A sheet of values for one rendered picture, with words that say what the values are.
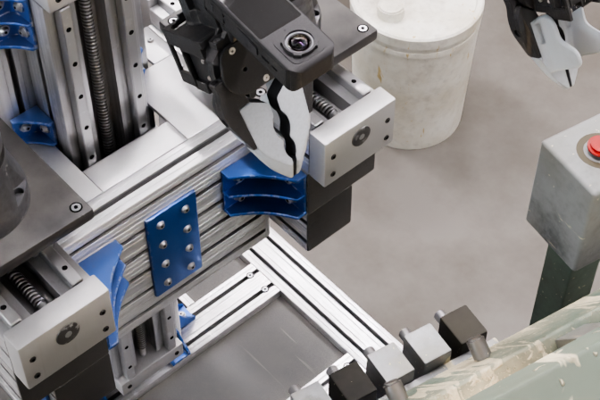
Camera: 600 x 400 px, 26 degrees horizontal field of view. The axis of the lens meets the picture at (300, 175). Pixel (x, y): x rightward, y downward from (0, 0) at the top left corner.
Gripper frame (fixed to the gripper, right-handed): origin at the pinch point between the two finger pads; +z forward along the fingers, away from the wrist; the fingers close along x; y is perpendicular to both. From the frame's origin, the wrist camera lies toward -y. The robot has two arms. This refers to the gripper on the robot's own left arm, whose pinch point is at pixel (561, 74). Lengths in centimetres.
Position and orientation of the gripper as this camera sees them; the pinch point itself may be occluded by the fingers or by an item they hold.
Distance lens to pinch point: 136.5
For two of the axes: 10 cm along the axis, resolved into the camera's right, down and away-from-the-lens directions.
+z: 3.1, 8.5, 4.3
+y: 5.7, 2.0, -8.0
